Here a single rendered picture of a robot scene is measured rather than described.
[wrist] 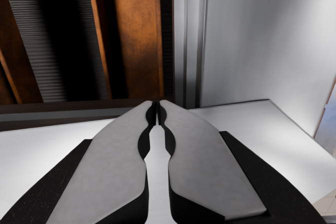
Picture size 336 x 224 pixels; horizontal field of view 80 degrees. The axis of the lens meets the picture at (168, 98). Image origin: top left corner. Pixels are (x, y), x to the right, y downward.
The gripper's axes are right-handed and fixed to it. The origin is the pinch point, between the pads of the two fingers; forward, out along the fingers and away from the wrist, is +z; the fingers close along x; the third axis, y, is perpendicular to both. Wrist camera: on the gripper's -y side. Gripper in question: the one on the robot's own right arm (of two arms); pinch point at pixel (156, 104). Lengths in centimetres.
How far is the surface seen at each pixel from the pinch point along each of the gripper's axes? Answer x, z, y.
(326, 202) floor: 130, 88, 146
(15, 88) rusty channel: -19.1, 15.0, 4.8
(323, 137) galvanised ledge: 32.9, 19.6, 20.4
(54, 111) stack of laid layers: -8.8, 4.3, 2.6
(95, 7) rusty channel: -6.6, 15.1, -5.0
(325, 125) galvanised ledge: 32.3, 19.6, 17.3
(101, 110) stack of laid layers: -4.8, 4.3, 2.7
